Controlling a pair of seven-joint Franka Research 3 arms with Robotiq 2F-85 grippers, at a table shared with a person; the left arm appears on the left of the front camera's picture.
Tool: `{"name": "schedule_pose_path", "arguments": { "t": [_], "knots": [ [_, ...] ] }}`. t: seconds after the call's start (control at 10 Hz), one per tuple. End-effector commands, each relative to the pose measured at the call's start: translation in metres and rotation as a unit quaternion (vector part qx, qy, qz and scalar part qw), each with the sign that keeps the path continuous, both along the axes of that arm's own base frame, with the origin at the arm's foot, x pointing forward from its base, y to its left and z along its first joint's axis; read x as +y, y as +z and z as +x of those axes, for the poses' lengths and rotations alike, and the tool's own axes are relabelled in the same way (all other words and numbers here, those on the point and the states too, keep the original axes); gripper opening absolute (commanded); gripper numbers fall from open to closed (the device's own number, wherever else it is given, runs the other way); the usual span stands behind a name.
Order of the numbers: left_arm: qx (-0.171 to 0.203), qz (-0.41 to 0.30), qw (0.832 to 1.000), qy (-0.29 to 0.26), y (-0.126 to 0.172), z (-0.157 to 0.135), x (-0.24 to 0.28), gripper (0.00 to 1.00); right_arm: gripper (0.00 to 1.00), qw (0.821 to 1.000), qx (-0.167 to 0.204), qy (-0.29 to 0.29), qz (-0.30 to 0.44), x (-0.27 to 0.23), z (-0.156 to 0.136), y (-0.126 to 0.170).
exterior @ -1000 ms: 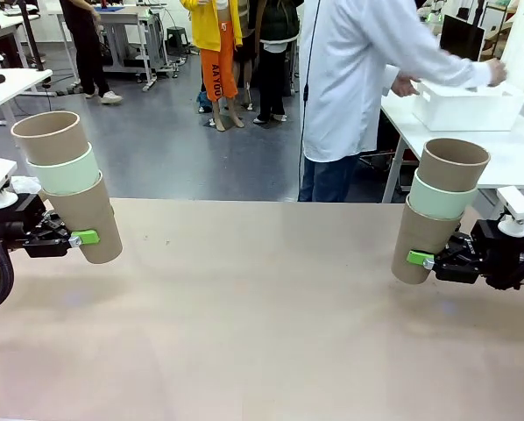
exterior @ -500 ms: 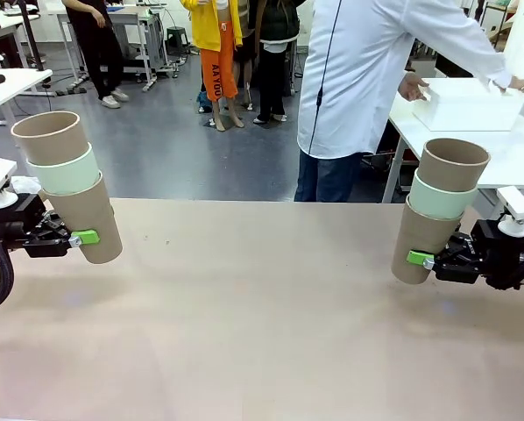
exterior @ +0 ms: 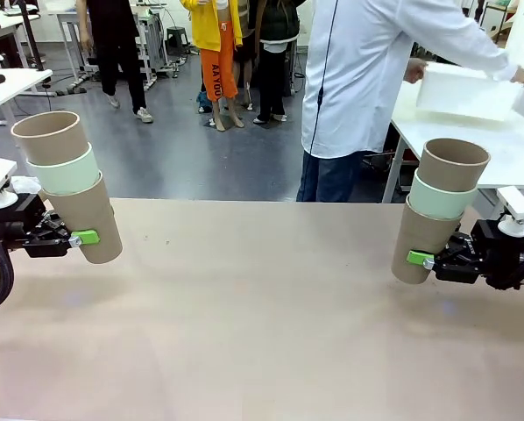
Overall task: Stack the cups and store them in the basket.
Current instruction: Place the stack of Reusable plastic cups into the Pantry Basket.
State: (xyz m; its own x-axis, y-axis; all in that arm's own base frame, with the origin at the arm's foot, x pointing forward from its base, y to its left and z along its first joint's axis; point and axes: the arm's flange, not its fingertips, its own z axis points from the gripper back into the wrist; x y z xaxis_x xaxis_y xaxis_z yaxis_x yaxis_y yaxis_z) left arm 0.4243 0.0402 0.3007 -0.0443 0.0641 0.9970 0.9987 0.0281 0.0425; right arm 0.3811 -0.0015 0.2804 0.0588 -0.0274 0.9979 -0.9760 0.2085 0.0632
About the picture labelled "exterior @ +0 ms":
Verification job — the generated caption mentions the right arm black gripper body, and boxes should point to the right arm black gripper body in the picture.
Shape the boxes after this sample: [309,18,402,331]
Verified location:
[435,218,524,289]

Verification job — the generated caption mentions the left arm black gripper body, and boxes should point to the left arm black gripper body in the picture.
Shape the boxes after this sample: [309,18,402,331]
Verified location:
[0,192,73,259]

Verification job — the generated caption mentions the brown paper-look cup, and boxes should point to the brown paper-look cup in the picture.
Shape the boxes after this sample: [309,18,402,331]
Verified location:
[40,171,124,265]
[391,195,464,285]
[11,111,91,167]
[418,138,492,193]

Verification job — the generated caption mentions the pale green cup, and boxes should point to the pale green cup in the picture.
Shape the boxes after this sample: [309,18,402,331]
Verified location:
[25,142,102,196]
[408,168,479,220]

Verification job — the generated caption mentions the white plastic basket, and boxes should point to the white plastic basket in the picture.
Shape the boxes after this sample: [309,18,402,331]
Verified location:
[414,61,524,123]

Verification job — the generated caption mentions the person's right forearm white sleeve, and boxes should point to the person's right forearm white sleeve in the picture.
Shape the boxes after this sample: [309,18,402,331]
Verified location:
[454,30,520,83]

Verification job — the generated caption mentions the person's left hand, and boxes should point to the person's left hand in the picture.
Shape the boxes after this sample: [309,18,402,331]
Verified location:
[404,59,428,85]

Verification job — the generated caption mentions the white crumpled tissue paper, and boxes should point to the white crumpled tissue paper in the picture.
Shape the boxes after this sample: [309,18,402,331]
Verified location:
[11,175,42,194]

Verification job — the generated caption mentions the white side table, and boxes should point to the white side table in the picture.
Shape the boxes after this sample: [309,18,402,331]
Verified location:
[382,81,524,205]

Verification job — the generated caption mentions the white lab table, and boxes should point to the white lab table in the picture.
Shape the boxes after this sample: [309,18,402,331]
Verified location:
[0,68,53,128]

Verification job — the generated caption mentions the person in white shirt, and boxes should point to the person in white shirt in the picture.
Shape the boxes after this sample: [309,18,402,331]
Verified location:
[295,0,524,203]

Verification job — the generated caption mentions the bystander in black clothes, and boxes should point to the bystander in black clothes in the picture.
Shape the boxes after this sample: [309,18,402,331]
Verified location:
[75,0,154,125]

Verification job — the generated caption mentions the black stand pole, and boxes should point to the black stand pole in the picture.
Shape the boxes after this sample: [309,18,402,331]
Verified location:
[16,0,46,71]

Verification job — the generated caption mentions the grey metal workbench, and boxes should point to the grey metal workbench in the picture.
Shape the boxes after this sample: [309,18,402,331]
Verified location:
[55,6,175,89]

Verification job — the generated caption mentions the white lab desk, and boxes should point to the white lab desk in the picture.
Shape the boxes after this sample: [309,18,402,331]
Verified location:
[0,8,42,69]

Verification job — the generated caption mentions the wooden chair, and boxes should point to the wooden chair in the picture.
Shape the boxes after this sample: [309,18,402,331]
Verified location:
[480,0,515,49]

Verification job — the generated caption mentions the dark round stool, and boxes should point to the dark round stool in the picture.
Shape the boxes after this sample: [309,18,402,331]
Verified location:
[165,25,191,56]

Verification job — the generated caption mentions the bystander yellow jacket orange pants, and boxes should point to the bystander yellow jacket orange pants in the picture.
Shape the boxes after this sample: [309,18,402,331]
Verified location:
[181,0,245,132]

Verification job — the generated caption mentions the bystander black jacket black trousers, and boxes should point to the bystander black jacket black trousers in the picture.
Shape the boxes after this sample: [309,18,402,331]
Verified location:
[246,0,307,126]

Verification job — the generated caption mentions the right arm white wrist camera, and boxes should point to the right arm white wrist camera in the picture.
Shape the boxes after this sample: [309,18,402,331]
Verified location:
[496,186,524,233]

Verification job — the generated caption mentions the black hanging cable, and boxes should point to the black hanging cable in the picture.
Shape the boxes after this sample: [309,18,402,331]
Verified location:
[317,0,337,109]

